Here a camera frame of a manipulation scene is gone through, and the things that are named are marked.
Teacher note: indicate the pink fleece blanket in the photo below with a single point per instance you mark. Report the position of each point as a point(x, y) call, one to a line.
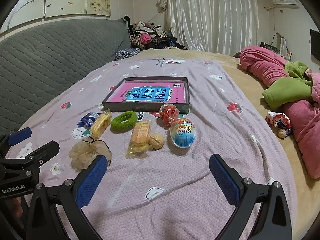
point(265, 67)

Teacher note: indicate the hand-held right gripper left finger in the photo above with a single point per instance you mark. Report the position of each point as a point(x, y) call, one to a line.
point(91, 180)

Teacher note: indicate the person's left hand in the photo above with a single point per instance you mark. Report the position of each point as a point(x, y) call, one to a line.
point(17, 205)

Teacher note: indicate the white curtain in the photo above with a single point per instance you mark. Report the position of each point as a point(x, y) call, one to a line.
point(212, 15)

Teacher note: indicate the pile of clothes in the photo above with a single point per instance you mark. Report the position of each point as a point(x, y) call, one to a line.
point(152, 36)

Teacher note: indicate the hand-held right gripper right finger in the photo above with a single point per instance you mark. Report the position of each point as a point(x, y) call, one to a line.
point(223, 180)

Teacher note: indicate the dark patterned cloth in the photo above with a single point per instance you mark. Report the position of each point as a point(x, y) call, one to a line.
point(126, 53)

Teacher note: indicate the blue biscuit packet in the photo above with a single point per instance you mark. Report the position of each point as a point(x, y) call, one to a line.
point(86, 120)

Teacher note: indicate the beige mesh bath sponge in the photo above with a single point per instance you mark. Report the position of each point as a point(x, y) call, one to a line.
point(81, 155)

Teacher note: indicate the black television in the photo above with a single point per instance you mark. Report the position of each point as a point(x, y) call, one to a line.
point(315, 43)

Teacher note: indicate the green fleece blanket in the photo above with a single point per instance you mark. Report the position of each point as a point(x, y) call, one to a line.
point(287, 90)

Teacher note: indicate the small colourful cloth doll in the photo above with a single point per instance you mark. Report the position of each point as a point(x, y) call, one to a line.
point(278, 122)

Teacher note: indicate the beige bed sheet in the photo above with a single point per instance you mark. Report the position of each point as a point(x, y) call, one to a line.
point(275, 157)

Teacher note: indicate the dark bag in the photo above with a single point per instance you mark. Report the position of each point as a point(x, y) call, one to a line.
point(268, 47)

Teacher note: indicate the green hair scrunchie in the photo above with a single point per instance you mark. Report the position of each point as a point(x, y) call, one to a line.
point(117, 125)

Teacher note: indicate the white air conditioner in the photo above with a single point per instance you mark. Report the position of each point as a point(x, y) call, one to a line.
point(285, 0)

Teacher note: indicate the red and white toy egg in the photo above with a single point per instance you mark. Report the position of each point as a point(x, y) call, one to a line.
point(168, 113)

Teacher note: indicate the grey quilted headboard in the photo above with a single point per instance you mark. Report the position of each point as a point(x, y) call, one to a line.
point(50, 60)

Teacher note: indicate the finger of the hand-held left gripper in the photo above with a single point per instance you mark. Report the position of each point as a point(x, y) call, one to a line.
point(45, 151)
point(19, 135)

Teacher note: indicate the pink book with blue label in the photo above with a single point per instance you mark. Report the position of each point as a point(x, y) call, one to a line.
point(117, 95)

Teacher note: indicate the yellow wafer packet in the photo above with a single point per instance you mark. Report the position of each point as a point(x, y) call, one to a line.
point(100, 124)
point(140, 136)

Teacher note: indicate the pink shallow box tray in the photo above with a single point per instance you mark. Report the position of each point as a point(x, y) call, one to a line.
point(147, 108)

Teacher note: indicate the blue and orange toy egg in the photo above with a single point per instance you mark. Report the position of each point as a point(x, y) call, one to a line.
point(182, 134)

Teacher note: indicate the walnut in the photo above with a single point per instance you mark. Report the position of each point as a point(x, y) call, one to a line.
point(156, 141)

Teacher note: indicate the lilac strawberry-print blanket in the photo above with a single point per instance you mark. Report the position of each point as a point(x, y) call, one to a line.
point(160, 180)

